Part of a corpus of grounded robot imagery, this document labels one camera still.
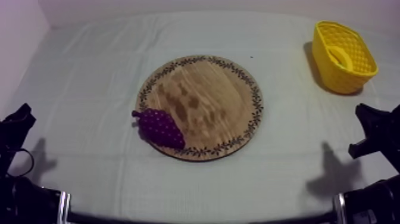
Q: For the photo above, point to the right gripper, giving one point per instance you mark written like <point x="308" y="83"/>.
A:
<point x="389" y="131"/>

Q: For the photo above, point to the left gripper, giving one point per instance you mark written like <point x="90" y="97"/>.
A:
<point x="17" y="125"/>

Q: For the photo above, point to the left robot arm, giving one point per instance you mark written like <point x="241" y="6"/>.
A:
<point x="25" y="203"/>

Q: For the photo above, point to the yellow plastic basket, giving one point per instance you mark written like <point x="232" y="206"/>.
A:
<point x="331" y="75"/>

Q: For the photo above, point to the purple toy grapes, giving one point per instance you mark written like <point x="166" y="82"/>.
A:
<point x="161" y="128"/>

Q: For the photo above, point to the round wooden board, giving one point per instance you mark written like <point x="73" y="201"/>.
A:
<point x="212" y="103"/>

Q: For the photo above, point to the yellow toy banana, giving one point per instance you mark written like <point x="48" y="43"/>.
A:
<point x="343" y="58"/>

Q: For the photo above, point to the silver metal bar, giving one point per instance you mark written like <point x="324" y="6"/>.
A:
<point x="339" y="208"/>
<point x="64" y="208"/>

